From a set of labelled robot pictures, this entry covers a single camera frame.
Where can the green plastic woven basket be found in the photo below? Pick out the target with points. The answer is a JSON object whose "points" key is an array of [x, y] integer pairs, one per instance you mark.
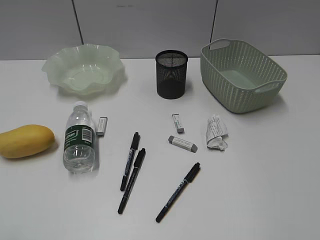
{"points": [[241, 77]]}

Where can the white waste paper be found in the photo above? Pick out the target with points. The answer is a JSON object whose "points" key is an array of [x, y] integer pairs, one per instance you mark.
{"points": [[215, 133]]}

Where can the black mesh pen holder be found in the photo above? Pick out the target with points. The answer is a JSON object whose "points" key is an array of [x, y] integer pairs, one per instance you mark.
{"points": [[171, 73]]}

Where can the yellow mango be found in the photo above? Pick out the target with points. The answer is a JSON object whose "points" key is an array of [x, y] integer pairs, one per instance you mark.
{"points": [[25, 141]]}

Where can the pale green wavy plate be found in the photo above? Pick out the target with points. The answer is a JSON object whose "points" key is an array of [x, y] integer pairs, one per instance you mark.
{"points": [[86, 70]]}

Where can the clear plastic water bottle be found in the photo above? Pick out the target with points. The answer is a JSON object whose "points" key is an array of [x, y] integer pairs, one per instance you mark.
{"points": [[79, 153]]}

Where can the long grey white eraser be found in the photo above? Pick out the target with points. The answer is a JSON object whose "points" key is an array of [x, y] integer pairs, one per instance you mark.
{"points": [[189, 146]]}

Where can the black marker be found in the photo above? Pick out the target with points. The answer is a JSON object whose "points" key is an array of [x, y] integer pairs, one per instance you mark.
{"points": [[136, 168], [187, 180], [130, 158]]}

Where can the middle white grey eraser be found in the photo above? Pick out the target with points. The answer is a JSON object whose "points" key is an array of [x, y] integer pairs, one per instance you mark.
{"points": [[178, 123]]}

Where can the left white grey eraser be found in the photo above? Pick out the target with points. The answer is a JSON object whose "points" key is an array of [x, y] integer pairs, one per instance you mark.
{"points": [[102, 126]]}

